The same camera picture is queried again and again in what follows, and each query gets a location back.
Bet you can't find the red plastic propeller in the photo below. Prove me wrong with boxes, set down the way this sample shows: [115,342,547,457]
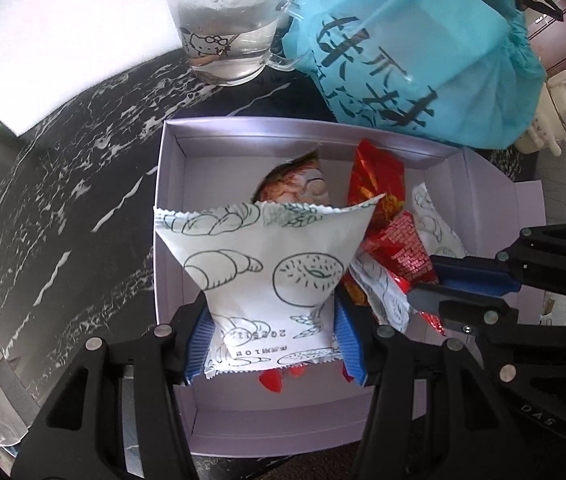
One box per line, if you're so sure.
[258,364,310,394]

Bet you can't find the lilac cardboard box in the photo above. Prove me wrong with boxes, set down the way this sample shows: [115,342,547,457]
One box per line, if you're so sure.
[154,117,548,456]

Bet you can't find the glass mug with cartoon print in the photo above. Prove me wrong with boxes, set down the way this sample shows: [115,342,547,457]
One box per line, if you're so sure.
[159,0,308,86]

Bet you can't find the white foam board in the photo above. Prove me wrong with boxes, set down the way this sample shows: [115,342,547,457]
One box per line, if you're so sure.
[0,0,308,137]

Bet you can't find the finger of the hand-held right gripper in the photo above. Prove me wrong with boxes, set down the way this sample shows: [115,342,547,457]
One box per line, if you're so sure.
[430,222,566,306]
[407,282,520,336]

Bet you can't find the brown snack packet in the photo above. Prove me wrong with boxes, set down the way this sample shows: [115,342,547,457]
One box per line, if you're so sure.
[253,146,331,207]

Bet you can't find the white printed bread packet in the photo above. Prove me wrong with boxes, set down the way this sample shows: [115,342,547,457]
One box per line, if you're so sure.
[154,192,388,378]
[350,182,468,333]

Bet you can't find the red gold-print candy packet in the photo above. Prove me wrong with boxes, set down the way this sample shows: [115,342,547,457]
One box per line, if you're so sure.
[348,140,407,211]

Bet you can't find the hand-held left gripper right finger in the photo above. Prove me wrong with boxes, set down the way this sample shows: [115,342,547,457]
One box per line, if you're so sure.
[334,297,534,480]

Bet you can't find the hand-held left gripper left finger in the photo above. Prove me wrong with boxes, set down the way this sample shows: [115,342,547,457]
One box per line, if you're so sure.
[10,294,216,480]

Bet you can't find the red brick-pattern snack packet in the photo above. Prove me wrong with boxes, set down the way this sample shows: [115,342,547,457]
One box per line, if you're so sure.
[360,211,440,293]

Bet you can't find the cream appliance with handle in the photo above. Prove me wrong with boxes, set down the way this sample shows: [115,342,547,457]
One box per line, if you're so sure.
[514,69,566,156]

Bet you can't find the teal drawstring bag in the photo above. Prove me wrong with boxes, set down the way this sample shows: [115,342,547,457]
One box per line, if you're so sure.
[281,0,546,150]

